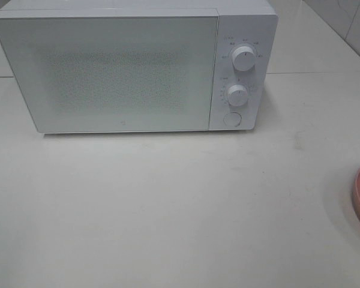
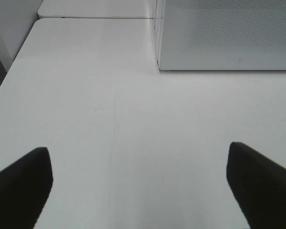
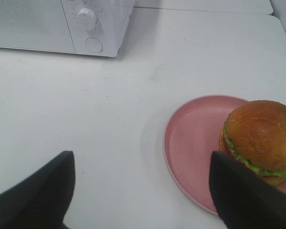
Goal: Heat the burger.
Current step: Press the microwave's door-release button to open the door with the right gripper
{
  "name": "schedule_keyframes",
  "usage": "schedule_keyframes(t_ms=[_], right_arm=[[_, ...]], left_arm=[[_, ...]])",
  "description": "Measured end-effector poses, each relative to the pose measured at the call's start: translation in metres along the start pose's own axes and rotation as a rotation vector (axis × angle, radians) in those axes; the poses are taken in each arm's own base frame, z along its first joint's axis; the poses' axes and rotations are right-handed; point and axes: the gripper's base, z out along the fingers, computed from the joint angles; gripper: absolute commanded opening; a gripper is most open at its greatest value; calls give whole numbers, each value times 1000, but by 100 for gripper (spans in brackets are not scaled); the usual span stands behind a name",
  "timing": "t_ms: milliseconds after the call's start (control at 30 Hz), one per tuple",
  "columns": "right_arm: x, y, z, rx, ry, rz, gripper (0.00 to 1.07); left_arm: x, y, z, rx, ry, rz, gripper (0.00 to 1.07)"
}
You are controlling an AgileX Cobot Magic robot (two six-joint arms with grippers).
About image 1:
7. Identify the white microwave oven body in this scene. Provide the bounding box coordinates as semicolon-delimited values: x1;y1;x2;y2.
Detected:
0;1;278;133

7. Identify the white control knob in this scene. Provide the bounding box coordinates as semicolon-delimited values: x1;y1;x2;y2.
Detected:
226;84;248;107
231;43;257;71

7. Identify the upper white control knob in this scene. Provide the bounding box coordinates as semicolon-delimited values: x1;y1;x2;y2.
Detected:
231;43;257;71

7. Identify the round white door button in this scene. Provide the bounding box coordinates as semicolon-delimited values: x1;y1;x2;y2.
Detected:
223;112;242;127

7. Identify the white microwave door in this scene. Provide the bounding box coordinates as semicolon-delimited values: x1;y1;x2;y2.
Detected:
0;17;217;133

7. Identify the lower white control knob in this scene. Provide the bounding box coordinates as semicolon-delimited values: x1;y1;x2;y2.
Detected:
226;84;248;107

